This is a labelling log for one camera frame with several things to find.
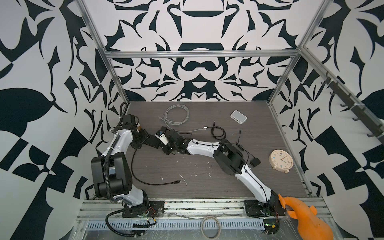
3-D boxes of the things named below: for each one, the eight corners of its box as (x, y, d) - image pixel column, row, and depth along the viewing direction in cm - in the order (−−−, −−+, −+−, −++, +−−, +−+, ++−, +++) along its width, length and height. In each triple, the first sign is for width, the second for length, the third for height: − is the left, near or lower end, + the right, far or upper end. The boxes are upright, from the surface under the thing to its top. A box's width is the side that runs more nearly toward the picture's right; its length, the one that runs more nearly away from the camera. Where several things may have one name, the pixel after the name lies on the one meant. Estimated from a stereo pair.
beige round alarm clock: (272, 172, 88) (275, 170, 85) (265, 151, 96) (268, 149, 93) (294, 172, 88) (298, 170, 85) (286, 151, 96) (288, 149, 94)
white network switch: (229, 117, 114) (229, 115, 112) (234, 111, 118) (235, 109, 115) (242, 125, 109) (243, 123, 107) (247, 119, 113) (248, 117, 111)
